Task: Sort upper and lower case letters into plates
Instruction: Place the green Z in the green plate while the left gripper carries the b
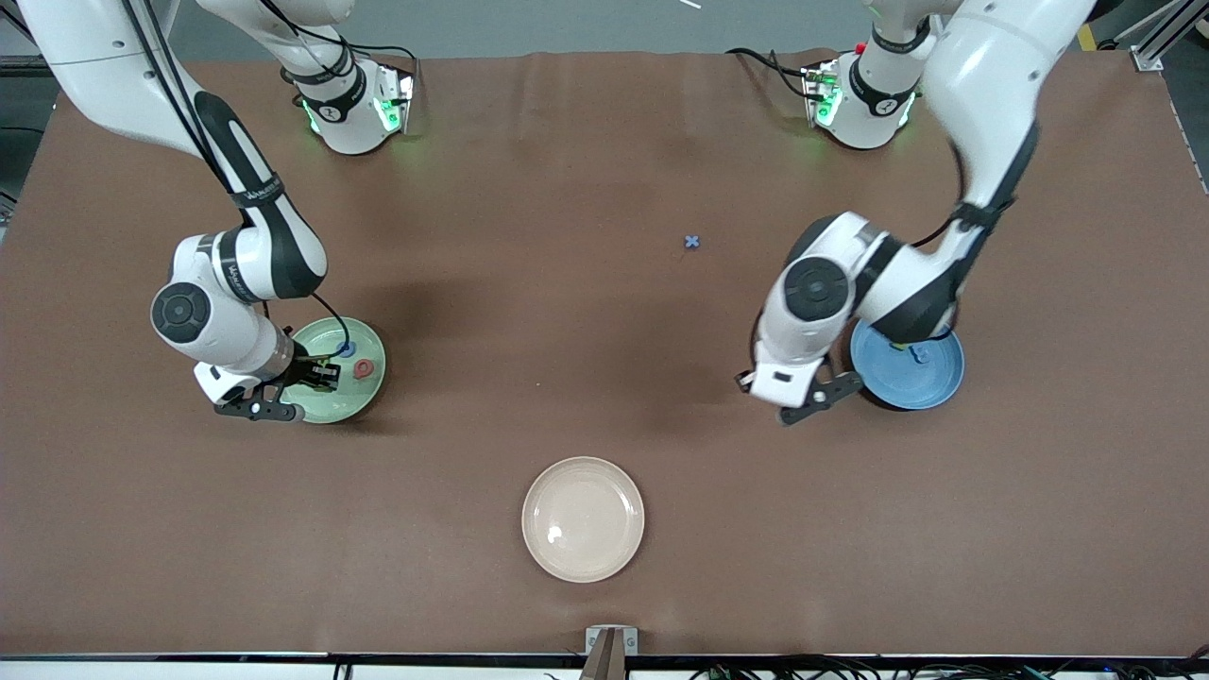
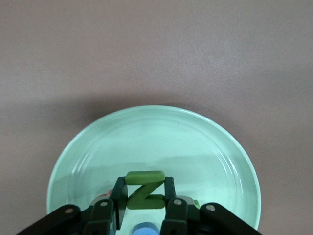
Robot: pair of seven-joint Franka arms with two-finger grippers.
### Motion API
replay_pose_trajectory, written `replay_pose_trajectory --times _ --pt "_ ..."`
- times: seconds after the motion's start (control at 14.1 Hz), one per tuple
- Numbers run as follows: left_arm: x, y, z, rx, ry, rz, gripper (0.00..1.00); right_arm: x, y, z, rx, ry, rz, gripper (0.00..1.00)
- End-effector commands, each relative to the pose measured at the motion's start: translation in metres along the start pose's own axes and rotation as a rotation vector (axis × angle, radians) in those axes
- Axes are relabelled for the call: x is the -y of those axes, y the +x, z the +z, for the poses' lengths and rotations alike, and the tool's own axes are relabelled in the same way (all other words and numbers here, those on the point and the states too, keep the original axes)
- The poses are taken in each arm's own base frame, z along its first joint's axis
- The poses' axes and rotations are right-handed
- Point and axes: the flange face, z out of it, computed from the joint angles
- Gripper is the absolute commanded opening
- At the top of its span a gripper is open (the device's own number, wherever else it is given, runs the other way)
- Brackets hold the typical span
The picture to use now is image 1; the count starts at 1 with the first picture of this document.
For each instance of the cream plate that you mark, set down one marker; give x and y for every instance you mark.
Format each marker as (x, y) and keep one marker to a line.
(583, 519)

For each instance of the red letter Q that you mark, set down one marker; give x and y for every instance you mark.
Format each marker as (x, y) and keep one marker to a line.
(357, 369)

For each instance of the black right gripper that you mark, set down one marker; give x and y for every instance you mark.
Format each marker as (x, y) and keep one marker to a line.
(305, 364)

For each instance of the brown table mat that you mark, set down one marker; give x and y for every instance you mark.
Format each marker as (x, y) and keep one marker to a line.
(189, 567)

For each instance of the green plate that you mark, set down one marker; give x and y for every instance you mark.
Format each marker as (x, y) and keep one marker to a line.
(364, 397)

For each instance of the grey metal bracket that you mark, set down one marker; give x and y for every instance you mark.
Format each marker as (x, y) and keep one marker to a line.
(593, 640)

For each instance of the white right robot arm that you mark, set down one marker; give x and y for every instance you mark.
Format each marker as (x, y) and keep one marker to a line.
(94, 66)

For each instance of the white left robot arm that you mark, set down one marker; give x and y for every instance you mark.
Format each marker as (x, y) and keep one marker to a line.
(992, 76)

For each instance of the aluminium frame profile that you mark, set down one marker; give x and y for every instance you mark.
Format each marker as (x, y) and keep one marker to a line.
(1147, 57)

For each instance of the blue plate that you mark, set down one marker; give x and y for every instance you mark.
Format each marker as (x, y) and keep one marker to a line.
(911, 387)

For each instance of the base box with green light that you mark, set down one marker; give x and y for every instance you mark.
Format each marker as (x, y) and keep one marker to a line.
(392, 104)
(820, 94)

